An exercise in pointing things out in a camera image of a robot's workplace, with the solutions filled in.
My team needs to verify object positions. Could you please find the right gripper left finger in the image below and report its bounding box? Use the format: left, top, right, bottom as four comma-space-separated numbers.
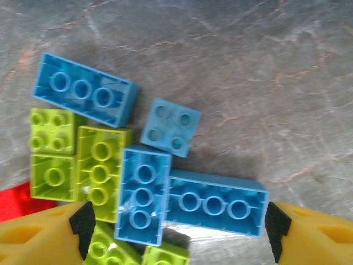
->
0, 200, 97, 265

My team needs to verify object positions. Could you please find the small square blue lego brick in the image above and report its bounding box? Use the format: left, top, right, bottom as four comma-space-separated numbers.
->
140, 97, 202, 158

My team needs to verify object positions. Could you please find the long blue lego brick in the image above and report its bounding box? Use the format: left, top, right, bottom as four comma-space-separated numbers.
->
114, 145, 173, 247
31, 51, 140, 128
164, 168, 270, 240

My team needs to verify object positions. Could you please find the long lime green lego brick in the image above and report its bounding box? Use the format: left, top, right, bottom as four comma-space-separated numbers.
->
74, 125, 135, 224

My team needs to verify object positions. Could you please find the red lego brick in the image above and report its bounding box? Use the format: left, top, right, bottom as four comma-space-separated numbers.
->
0, 181, 58, 223

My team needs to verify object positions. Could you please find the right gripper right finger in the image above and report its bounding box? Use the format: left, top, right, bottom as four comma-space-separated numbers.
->
264, 200, 353, 265

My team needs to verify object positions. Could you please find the small lime green lego brick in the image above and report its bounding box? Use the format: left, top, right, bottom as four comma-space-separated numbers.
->
28, 107, 83, 155
29, 153, 81, 202

